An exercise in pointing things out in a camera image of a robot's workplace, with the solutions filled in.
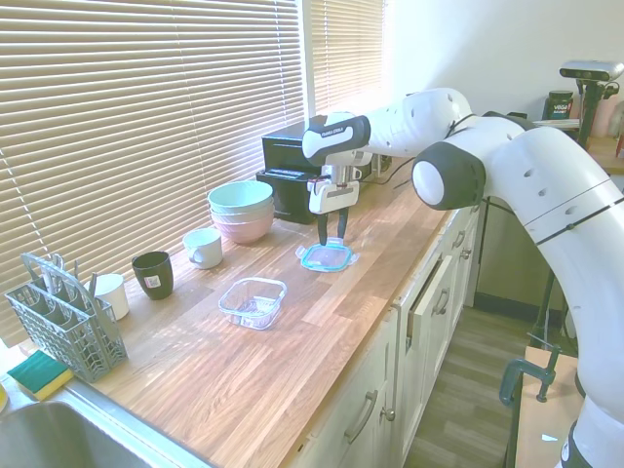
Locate stainless steel sink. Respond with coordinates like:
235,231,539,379
0,384,215,468

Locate mint green bowl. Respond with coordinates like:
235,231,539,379
207,179,275,216

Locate clear lid with blue rim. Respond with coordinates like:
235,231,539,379
295,237,361,273

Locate cream bowl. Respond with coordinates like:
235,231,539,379
209,200,276,225

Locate white kitchen cabinet unit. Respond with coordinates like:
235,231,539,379
292,194,488,468

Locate dark green clamp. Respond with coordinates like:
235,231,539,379
498,348,562,409

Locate clear glass food container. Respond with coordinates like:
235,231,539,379
217,277,289,332

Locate grey plastic cutlery basket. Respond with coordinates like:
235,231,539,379
4,252,129,382

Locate stainless steel dishwasher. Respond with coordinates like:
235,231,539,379
475,199,552,323

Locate pink bowl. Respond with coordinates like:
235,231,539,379
211,213,275,246

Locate white mug with handle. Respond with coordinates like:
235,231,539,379
182,227,224,270

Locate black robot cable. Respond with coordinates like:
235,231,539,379
373,110,488,192

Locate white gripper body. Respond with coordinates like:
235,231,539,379
307,179,361,216

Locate small white cup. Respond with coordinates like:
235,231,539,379
83,273,131,322

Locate black Vega canister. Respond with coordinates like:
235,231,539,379
543,90,577,121

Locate pink container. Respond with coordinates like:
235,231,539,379
597,95,616,137

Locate wide beige window blinds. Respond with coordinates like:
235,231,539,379
0,0,306,350

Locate black cup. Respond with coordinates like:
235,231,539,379
131,251,175,301

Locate black toaster oven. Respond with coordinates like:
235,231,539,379
255,121,391,225

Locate narrow beige window blinds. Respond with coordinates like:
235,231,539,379
310,0,385,111

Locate green and yellow sponge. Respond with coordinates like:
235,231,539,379
6,349,75,402

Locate grey camera on stand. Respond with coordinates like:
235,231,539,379
559,59,624,82

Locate metal drawer handle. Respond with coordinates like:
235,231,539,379
343,389,379,445

